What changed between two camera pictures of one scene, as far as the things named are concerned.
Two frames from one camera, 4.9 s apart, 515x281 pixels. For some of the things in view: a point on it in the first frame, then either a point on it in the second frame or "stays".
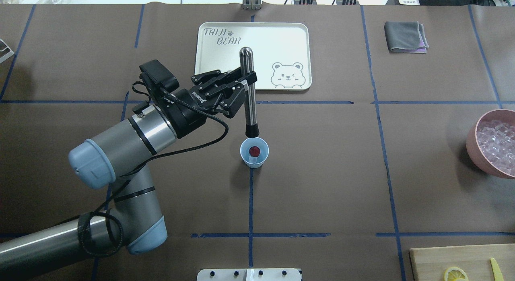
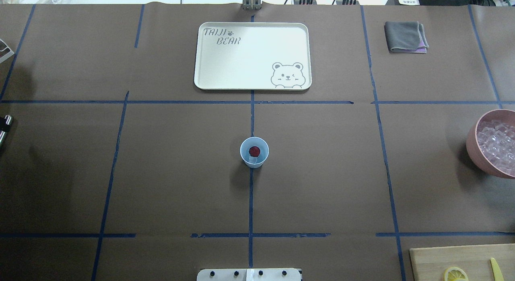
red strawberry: x=254 y=151 stays
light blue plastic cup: x=254 y=151 stays
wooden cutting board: x=430 y=264 stays
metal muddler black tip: x=247 y=67 -> x=5 y=123
